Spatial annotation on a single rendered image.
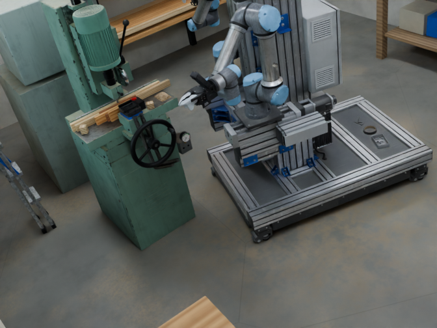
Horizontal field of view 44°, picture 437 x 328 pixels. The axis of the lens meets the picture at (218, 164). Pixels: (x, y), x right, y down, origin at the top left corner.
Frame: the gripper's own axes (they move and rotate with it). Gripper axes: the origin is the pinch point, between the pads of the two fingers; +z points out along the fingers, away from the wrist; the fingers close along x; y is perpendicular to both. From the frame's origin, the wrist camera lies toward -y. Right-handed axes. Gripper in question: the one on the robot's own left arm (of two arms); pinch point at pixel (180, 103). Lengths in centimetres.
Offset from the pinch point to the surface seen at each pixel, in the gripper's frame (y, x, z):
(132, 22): 61, 249, -126
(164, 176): 78, 60, -9
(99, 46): -12, 69, -4
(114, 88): 15, 72, -5
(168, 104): 35, 58, -26
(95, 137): 30, 64, 20
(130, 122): 27, 52, 3
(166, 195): 92, 61, -6
